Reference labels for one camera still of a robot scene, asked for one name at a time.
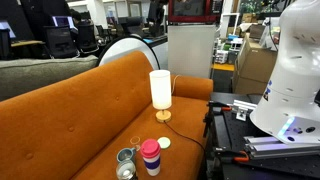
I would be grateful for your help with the small clear glass cup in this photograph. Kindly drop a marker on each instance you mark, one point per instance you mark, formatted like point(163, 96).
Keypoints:
point(135, 141)

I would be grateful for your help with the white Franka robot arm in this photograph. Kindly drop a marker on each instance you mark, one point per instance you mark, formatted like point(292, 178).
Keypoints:
point(293, 66)

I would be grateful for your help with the orange fabric sofa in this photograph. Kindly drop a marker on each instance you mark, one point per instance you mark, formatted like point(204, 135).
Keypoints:
point(83, 110)

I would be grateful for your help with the grey fabric sofa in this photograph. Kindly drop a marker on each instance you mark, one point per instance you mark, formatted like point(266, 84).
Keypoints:
point(40, 75)

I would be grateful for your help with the white cylinder table lamp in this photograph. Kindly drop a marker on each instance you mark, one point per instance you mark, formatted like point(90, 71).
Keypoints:
point(160, 88)

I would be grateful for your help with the white tall cabinet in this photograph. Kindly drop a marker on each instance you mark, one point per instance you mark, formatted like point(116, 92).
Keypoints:
point(191, 50)

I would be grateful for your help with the white round panel black rim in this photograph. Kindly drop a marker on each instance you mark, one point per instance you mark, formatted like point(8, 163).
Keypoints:
point(126, 50)

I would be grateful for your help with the round light green lid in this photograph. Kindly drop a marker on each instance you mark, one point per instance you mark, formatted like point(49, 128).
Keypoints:
point(164, 143)

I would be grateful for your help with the red lid striped tumbler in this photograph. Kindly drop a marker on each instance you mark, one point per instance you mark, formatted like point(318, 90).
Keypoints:
point(150, 150)

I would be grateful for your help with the low cardboard box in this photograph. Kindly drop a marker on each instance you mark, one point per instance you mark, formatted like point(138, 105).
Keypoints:
point(246, 86)

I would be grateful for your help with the red framed appliance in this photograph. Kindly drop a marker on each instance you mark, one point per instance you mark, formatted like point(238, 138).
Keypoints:
point(195, 10)

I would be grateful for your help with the shiny metal jar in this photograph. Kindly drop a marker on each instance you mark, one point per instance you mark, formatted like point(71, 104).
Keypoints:
point(126, 172)

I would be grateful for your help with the large cardboard box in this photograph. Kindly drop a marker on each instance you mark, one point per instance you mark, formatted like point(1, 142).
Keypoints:
point(256, 60)

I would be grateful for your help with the seated dark haired person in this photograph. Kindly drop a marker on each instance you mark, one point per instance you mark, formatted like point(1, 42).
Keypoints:
point(77, 17)

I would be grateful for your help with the black mesh office chair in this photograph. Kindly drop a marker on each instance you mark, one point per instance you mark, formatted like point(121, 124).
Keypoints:
point(60, 41)

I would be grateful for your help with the lit computer monitor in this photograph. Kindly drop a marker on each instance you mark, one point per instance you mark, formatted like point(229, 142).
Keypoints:
point(62, 21)

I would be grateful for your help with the wooden office desk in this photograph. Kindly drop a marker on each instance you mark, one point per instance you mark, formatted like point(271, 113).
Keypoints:
point(26, 43)

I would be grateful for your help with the aluminium angle bracket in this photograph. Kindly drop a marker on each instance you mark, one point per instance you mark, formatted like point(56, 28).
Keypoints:
point(243, 108)

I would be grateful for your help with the aluminium rail base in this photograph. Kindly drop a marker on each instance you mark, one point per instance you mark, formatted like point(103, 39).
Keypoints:
point(280, 146)

